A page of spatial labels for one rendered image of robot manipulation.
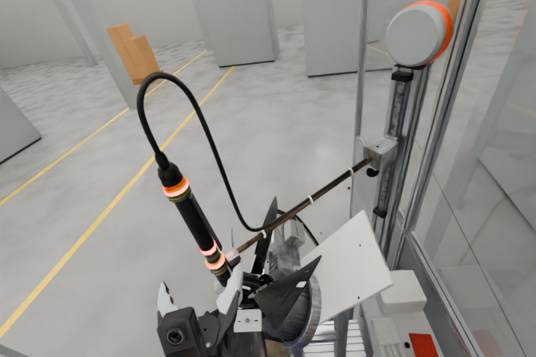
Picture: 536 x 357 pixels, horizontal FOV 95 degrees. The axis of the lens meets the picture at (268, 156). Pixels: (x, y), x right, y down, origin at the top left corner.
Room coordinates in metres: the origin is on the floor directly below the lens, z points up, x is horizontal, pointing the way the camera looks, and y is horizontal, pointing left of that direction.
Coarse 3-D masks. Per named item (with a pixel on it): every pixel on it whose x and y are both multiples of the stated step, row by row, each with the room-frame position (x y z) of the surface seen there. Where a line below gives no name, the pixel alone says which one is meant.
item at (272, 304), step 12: (312, 264) 0.37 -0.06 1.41; (288, 276) 0.39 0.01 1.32; (300, 276) 0.35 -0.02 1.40; (264, 288) 0.39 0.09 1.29; (276, 288) 0.34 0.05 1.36; (288, 288) 0.32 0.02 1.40; (300, 288) 0.29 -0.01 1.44; (264, 300) 0.32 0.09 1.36; (276, 300) 0.30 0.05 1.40; (288, 300) 0.28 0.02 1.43; (264, 312) 0.28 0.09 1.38; (276, 312) 0.26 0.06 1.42; (288, 312) 0.25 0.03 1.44; (276, 324) 0.23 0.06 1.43
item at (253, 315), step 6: (240, 312) 0.37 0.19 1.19; (246, 312) 0.37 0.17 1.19; (252, 312) 0.36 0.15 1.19; (258, 312) 0.36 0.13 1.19; (240, 318) 0.36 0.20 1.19; (252, 318) 0.35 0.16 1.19; (258, 318) 0.35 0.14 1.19; (234, 324) 0.34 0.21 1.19; (240, 324) 0.34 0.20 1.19; (246, 324) 0.33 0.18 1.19; (252, 324) 0.33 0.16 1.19; (258, 324) 0.33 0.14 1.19; (234, 330) 0.32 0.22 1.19; (240, 330) 0.32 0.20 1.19; (246, 330) 0.32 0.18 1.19; (252, 330) 0.32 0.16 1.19; (258, 330) 0.31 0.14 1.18
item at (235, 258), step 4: (232, 248) 0.38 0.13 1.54; (228, 252) 0.37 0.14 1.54; (236, 252) 0.36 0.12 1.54; (232, 256) 0.36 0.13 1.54; (236, 256) 0.35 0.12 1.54; (228, 260) 0.35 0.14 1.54; (232, 260) 0.35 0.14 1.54; (236, 260) 0.35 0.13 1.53; (228, 264) 0.35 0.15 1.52; (232, 264) 0.34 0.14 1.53; (236, 264) 0.35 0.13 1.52; (232, 268) 0.34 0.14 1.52; (232, 272) 0.34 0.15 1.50; (216, 280) 0.35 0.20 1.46; (216, 284) 0.34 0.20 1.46; (220, 284) 0.34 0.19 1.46; (216, 288) 0.33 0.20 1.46; (220, 288) 0.33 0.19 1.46; (224, 288) 0.32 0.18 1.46; (220, 292) 0.32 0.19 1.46
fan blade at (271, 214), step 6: (276, 198) 0.70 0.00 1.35; (276, 204) 0.71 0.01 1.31; (270, 210) 0.63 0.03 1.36; (276, 210) 0.71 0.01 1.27; (270, 216) 0.64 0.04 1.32; (264, 222) 0.58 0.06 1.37; (270, 234) 0.62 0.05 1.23; (258, 240) 0.55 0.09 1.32; (264, 240) 0.58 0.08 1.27; (258, 246) 0.54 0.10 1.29; (264, 246) 0.57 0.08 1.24; (258, 252) 0.53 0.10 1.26; (264, 252) 0.56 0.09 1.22
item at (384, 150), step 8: (384, 136) 0.67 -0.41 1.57; (392, 136) 0.65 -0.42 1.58; (368, 144) 0.65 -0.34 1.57; (376, 144) 0.64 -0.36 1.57; (384, 144) 0.63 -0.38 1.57; (392, 144) 0.62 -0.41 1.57; (368, 152) 0.62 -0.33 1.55; (376, 152) 0.60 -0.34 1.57; (384, 152) 0.59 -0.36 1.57; (392, 152) 0.61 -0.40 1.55; (376, 160) 0.60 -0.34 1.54; (384, 160) 0.59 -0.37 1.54; (392, 160) 0.61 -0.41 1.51; (376, 168) 0.59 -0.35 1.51
